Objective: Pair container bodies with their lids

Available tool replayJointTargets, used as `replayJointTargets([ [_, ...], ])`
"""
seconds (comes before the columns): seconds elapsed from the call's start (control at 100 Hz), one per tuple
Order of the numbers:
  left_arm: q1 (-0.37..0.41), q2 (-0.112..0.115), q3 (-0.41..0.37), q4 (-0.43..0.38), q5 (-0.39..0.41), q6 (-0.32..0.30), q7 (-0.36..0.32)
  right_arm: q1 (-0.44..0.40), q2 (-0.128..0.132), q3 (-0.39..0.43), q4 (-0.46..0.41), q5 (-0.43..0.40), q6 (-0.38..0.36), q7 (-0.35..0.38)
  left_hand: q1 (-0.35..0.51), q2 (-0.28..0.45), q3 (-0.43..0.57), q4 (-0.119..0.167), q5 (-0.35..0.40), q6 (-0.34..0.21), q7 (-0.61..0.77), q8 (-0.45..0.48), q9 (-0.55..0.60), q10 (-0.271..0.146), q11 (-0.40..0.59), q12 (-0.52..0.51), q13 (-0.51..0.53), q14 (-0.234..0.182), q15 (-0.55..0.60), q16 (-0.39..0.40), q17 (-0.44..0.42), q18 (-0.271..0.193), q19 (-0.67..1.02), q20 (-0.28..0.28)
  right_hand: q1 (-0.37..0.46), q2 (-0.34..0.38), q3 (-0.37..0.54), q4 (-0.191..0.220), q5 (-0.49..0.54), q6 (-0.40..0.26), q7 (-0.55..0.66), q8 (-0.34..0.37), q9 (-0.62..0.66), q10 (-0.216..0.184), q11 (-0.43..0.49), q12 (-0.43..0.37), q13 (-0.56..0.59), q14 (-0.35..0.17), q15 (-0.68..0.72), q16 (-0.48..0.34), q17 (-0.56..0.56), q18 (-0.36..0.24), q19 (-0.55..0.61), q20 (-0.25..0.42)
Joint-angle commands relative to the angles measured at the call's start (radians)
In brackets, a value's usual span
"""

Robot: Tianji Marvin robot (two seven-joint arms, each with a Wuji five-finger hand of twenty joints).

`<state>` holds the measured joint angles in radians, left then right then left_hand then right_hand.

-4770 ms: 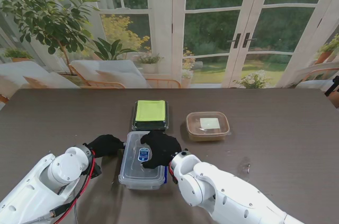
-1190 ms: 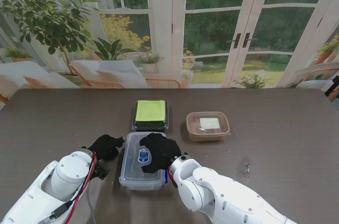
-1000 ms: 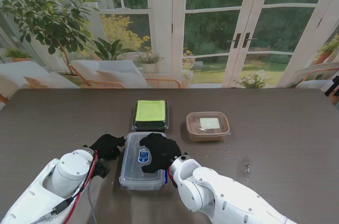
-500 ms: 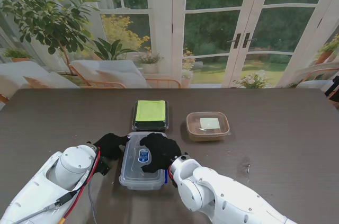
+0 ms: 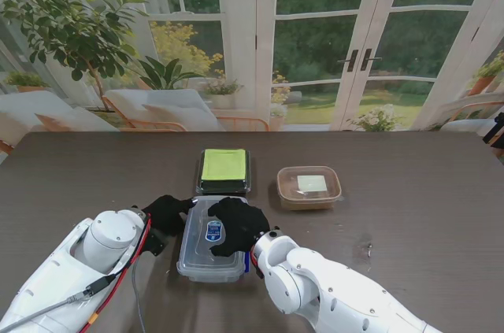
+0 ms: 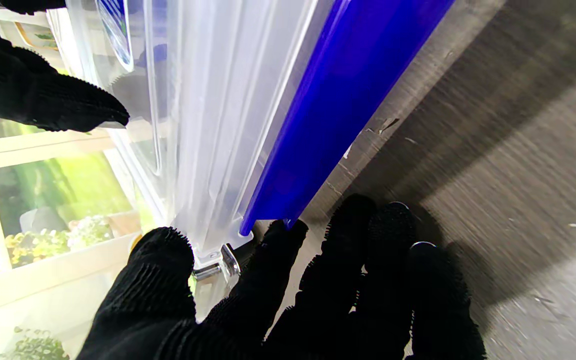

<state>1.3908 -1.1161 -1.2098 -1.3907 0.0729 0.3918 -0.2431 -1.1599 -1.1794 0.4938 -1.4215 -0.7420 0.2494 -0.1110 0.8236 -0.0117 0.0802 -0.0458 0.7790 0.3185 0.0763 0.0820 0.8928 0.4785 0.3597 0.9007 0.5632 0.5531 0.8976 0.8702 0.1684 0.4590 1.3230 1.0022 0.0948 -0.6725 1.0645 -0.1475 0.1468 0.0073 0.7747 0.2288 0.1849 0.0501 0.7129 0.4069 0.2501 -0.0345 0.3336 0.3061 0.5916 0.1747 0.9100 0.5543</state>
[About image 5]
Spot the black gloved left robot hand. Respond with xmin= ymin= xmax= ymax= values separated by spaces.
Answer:
xmin=142 ymin=194 xmax=198 ymax=238

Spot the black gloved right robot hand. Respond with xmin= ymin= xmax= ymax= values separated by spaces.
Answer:
xmin=207 ymin=197 xmax=272 ymax=258

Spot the clear lid with blue label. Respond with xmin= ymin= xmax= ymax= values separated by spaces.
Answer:
xmin=176 ymin=195 xmax=250 ymax=274

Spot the black plastic ridged tray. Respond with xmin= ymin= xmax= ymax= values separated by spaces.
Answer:
xmin=198 ymin=148 xmax=254 ymax=195

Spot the clear container with blue clips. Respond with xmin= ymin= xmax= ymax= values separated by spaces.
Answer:
xmin=176 ymin=195 xmax=251 ymax=284

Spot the clear lid with green paper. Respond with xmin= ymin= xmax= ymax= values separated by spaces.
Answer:
xmin=198 ymin=148 xmax=251 ymax=191

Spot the clear lid with white label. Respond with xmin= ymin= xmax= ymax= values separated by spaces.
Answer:
xmin=276 ymin=166 xmax=343 ymax=205

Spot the printed garden door backdrop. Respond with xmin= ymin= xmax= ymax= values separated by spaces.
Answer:
xmin=0 ymin=0 xmax=504 ymax=134

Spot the black tripod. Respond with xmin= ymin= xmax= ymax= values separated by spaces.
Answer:
xmin=482 ymin=112 xmax=504 ymax=146

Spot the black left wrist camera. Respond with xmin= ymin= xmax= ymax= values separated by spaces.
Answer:
xmin=144 ymin=228 xmax=167 ymax=258

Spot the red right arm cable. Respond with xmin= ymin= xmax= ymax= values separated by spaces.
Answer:
xmin=248 ymin=232 xmax=265 ymax=271

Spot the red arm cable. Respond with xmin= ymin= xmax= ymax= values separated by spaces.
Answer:
xmin=80 ymin=213 xmax=154 ymax=333
xmin=248 ymin=232 xmax=265 ymax=271

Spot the red left arm cable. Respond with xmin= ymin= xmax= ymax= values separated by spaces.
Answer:
xmin=80 ymin=213 xmax=154 ymax=333

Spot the grey left arm cable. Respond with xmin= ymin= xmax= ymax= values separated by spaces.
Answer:
xmin=0 ymin=261 xmax=146 ymax=333

